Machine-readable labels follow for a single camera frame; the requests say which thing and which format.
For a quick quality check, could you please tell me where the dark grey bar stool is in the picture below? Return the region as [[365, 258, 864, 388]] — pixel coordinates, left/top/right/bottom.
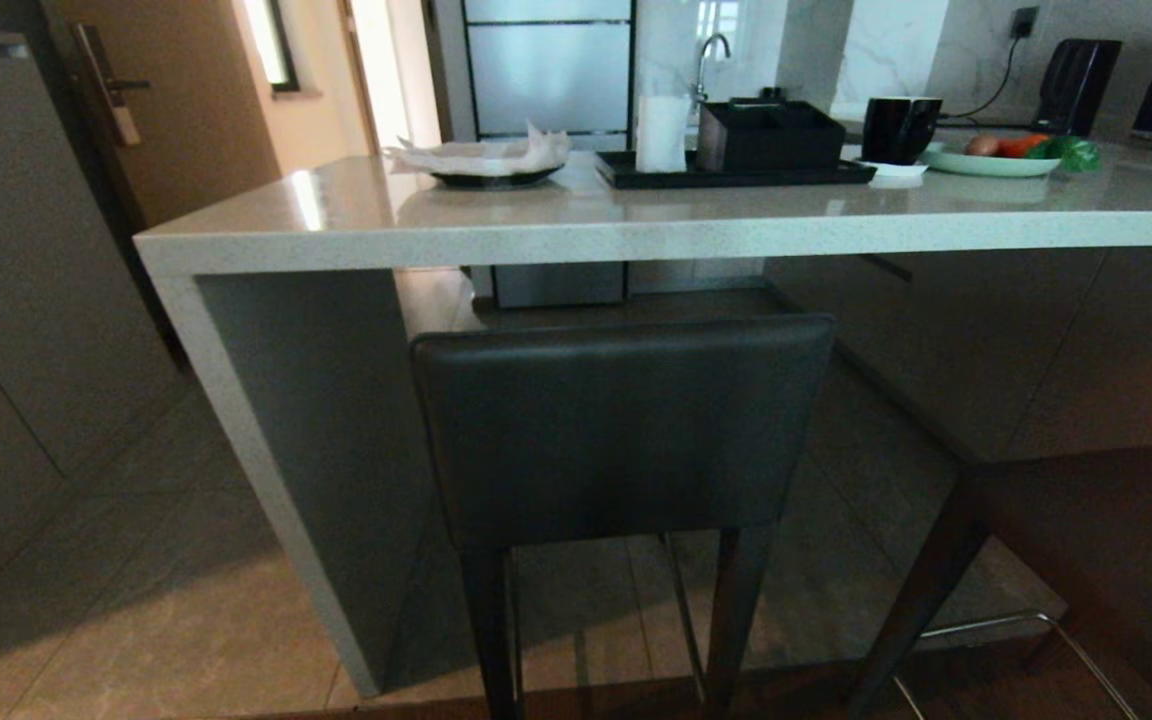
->
[[410, 314, 837, 720]]

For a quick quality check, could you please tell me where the green leafy vegetable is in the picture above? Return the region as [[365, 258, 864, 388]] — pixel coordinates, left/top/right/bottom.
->
[[1026, 135, 1102, 173]]

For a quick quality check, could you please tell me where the black power cable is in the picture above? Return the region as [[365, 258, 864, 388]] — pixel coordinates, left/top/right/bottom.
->
[[939, 36, 1037, 121]]

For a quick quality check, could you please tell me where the black mug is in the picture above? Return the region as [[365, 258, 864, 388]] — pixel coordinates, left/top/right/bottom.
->
[[861, 96, 945, 167]]

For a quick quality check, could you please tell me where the black door handle lock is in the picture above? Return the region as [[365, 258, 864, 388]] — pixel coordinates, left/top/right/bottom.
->
[[72, 22, 152, 149]]

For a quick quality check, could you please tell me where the brown wooden door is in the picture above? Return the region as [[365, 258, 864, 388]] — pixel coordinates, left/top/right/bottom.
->
[[44, 0, 283, 233]]

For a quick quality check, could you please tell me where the dark brown bar stool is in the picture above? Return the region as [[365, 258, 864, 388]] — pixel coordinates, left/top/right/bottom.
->
[[846, 437, 1152, 720]]

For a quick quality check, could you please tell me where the crumpled white paper napkin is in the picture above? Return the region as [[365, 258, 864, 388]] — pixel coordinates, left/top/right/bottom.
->
[[382, 121, 573, 178]]

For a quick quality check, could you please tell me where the black rectangular tray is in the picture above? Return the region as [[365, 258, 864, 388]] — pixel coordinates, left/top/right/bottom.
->
[[594, 149, 878, 190]]

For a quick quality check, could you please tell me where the black round plate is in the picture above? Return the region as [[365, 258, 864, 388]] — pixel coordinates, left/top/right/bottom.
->
[[430, 165, 565, 191]]

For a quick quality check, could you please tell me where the frosted glass sliding door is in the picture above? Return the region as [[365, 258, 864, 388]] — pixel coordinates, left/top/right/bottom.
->
[[460, 0, 637, 151]]

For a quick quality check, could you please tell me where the pale green plate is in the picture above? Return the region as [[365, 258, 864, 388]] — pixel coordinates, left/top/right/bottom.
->
[[921, 141, 1063, 179]]

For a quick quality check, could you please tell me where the white stone kitchen counter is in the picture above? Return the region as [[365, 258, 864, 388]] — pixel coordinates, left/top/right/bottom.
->
[[133, 137, 1152, 698]]

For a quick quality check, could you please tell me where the black electric kettle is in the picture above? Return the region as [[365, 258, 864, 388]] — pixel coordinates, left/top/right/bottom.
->
[[1032, 38, 1124, 138]]

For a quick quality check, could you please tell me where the black open box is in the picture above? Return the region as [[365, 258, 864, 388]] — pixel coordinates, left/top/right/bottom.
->
[[697, 98, 848, 173]]

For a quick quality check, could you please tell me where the chrome kitchen faucet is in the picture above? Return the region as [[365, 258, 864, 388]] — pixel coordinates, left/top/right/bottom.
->
[[693, 32, 733, 106]]

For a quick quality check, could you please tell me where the grey tall cabinet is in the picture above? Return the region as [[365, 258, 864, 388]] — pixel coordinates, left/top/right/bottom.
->
[[0, 30, 187, 601]]

